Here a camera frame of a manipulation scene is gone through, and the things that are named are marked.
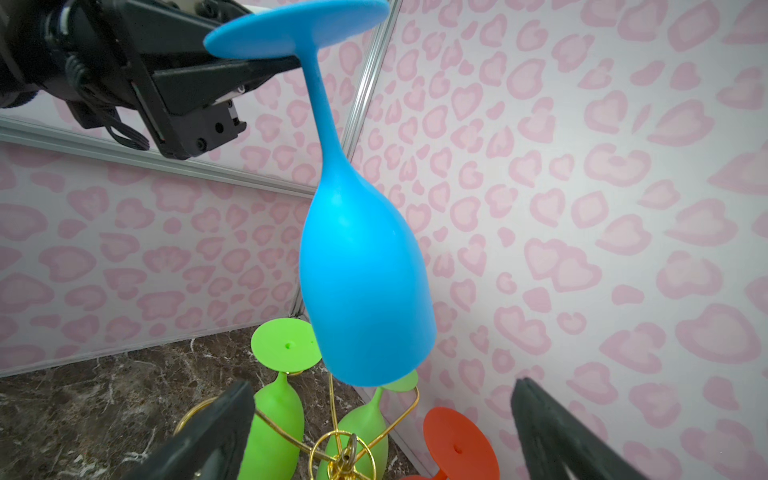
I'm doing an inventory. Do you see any aluminium diagonal frame bar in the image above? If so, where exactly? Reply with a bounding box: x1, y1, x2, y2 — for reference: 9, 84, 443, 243
1, 117, 316, 198

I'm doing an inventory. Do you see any red wine glass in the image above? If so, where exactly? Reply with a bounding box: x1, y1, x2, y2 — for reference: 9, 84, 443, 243
424, 407, 501, 480

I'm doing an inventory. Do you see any aluminium frame post left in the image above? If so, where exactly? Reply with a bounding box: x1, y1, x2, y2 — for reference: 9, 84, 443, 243
289, 0, 404, 319

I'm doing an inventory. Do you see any gold wire glass rack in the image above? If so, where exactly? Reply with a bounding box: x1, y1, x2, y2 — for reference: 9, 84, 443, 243
172, 371, 421, 480

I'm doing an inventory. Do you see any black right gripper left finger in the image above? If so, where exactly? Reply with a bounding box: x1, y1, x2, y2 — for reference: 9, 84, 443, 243
125, 381, 255, 480

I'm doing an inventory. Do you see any green wine glass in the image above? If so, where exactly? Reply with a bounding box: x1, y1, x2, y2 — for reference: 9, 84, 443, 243
311, 371, 420, 479
239, 318, 321, 479

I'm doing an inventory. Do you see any blue front wine glass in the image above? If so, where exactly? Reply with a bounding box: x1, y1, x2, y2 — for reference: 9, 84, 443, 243
204, 1, 437, 388

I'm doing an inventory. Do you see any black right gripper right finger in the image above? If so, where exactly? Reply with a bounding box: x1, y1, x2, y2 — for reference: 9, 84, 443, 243
511, 378, 645, 480

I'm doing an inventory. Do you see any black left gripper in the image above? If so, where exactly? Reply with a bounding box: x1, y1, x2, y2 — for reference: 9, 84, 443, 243
53, 1, 300, 160

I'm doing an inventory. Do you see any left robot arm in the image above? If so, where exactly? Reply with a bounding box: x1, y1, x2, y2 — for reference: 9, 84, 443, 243
1, 1, 299, 160

